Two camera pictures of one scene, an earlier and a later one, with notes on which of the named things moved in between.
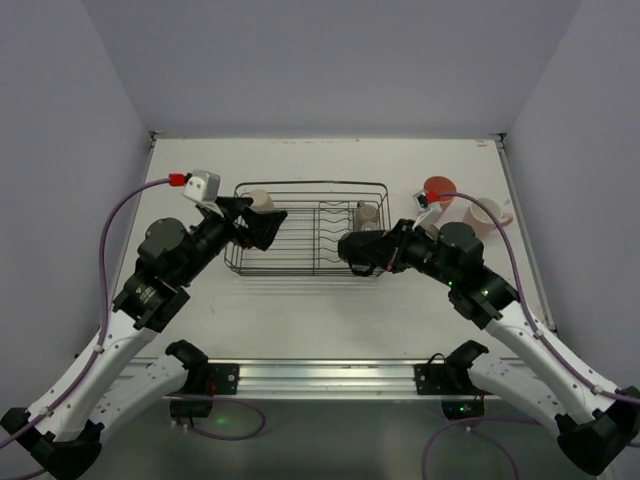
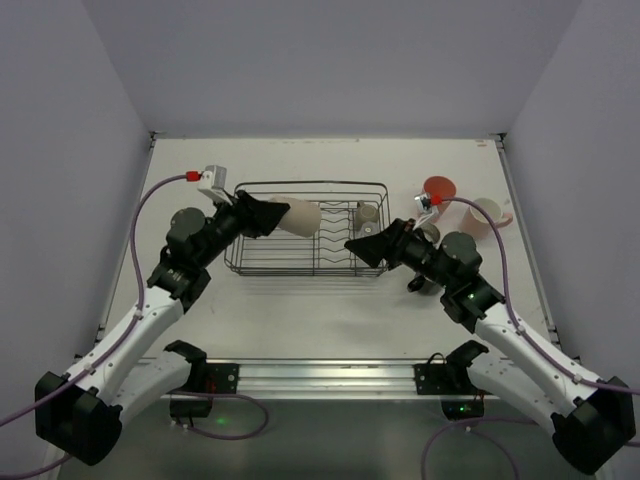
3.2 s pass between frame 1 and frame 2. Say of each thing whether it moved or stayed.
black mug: moved
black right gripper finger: stayed
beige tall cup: moved
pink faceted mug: stayed
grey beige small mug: stayed
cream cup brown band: stayed
